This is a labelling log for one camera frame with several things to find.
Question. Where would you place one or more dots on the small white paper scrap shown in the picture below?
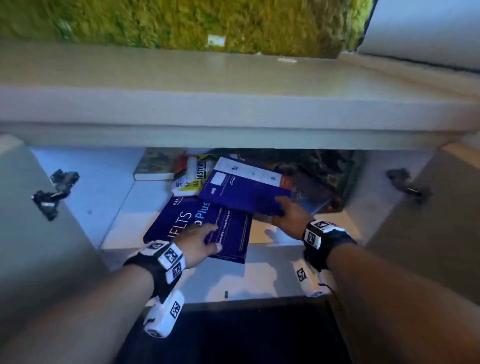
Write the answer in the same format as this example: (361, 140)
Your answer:
(287, 60)

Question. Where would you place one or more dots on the black marker wristband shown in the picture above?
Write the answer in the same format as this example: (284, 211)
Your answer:
(157, 270)
(330, 243)

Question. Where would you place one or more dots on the small white wall label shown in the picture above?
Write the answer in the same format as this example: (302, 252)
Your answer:
(216, 40)

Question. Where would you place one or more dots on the white cabinet door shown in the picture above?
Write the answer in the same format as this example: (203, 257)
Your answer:
(431, 232)
(37, 243)

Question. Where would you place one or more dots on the colourful striped book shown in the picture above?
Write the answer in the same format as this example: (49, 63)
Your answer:
(193, 176)

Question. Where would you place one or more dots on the blue book with white band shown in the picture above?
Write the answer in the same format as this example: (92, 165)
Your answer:
(240, 191)

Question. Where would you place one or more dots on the black metal door hinge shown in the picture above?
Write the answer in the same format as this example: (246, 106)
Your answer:
(52, 197)
(405, 183)

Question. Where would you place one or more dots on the person's right hand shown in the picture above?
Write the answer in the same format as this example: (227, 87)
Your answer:
(294, 219)

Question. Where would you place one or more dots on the person's right forearm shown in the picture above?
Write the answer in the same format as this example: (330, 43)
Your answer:
(393, 307)

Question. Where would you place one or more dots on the person's left forearm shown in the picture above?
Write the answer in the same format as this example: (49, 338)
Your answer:
(86, 318)

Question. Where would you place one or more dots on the small grey paperback book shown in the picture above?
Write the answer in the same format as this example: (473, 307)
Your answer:
(155, 165)

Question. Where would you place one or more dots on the large navy blue book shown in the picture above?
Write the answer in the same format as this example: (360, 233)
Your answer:
(180, 221)

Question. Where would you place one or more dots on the green moss wall panel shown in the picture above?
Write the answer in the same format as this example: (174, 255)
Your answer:
(168, 22)

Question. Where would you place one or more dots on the person's left hand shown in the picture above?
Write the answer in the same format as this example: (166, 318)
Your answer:
(197, 243)

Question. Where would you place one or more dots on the Meat Dishes cookbook pile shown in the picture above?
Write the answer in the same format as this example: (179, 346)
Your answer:
(326, 168)

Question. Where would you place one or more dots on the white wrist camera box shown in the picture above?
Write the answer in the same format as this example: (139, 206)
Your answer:
(163, 315)
(307, 279)

